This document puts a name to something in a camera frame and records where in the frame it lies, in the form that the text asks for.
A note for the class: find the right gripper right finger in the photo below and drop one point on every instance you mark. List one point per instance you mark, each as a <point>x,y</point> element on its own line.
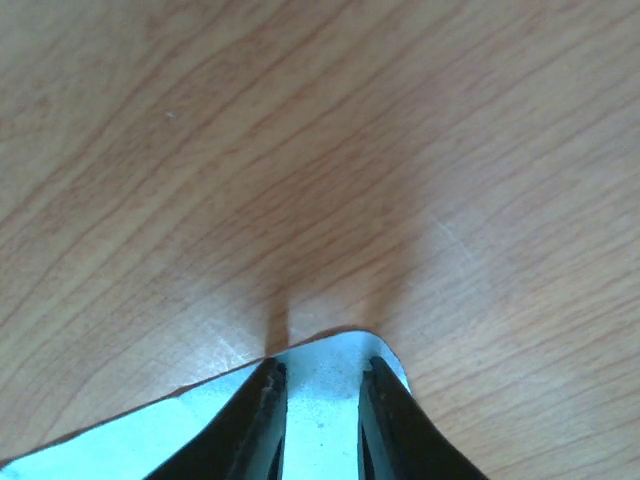
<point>396,439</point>

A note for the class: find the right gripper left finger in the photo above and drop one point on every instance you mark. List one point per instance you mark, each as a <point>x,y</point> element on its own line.
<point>245,440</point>

